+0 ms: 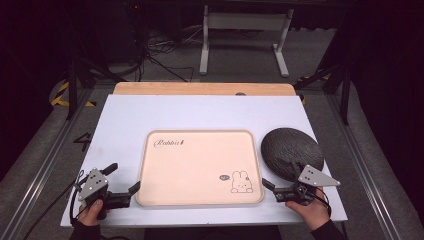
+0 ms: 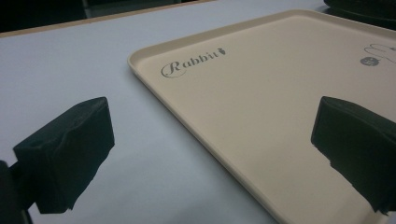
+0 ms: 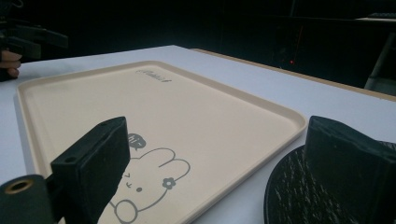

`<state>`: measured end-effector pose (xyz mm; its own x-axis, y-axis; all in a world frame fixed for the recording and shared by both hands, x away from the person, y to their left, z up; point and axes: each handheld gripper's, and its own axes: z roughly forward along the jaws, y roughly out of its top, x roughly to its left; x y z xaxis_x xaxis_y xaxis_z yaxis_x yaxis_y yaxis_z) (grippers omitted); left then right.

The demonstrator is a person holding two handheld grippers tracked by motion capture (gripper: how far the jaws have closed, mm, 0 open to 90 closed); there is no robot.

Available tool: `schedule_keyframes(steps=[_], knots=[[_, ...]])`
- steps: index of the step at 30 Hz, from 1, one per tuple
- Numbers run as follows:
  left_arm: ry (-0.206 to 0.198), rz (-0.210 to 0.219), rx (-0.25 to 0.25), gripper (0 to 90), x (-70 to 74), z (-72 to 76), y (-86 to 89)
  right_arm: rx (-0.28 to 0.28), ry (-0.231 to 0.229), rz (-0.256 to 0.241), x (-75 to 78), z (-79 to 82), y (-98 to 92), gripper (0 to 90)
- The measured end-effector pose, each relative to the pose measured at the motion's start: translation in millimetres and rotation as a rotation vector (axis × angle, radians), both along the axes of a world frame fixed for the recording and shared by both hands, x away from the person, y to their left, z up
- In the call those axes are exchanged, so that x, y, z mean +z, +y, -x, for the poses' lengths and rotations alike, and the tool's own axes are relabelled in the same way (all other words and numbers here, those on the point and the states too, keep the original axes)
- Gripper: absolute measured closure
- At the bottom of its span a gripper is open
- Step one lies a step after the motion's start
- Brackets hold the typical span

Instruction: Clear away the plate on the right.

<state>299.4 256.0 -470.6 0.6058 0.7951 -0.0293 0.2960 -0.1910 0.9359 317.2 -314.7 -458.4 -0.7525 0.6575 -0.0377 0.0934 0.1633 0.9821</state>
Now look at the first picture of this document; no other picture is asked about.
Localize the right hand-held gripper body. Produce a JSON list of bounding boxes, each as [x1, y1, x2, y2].
[[273, 164, 342, 206]]

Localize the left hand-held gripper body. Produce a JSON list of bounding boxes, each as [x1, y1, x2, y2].
[[77, 167, 133, 211]]

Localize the dark round textured plate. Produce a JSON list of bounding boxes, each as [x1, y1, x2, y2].
[[260, 127, 325, 183]]

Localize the person's left hand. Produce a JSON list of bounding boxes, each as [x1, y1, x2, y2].
[[77, 198, 110, 228]]

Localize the person's right hand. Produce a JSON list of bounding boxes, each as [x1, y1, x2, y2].
[[285, 188, 332, 232]]

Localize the pink tray with rabbit print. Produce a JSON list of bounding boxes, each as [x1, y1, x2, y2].
[[135, 129, 265, 208]]

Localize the black tripod stand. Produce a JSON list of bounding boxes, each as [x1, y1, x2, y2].
[[64, 49, 128, 122], [293, 54, 355, 127]]

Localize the yellow black floor tape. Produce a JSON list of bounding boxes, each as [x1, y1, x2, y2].
[[49, 81, 97, 108]]

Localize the wooden board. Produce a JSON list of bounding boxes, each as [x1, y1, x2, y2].
[[113, 81, 297, 97]]

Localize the white metal stand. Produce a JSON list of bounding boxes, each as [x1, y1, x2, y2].
[[199, 4, 295, 79]]

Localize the right hand-held gripper cable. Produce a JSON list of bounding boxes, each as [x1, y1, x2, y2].
[[313, 191, 333, 218]]

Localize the hand-held gripper cable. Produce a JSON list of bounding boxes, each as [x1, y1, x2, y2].
[[21, 169, 88, 240], [313, 191, 333, 218]]

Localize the aluminium rail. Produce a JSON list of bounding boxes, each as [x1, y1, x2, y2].
[[0, 88, 95, 240], [324, 94, 405, 240]]

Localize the left hand-held gripper cable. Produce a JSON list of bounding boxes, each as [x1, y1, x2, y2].
[[21, 169, 88, 240]]

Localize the black floor cables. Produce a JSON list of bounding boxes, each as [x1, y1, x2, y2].
[[133, 24, 205, 83]]

